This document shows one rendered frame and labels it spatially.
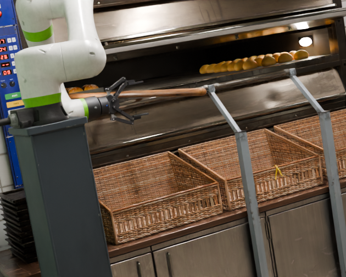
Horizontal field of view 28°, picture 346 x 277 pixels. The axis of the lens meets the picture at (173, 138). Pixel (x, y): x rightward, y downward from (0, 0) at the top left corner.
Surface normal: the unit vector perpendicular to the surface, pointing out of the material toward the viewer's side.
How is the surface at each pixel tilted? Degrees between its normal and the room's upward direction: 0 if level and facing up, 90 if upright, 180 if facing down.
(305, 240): 87
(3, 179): 90
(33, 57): 88
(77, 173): 90
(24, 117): 81
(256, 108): 70
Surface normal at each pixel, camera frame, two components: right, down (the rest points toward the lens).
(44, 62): 0.11, 0.05
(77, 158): 0.50, 0.03
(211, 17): 0.36, -0.29
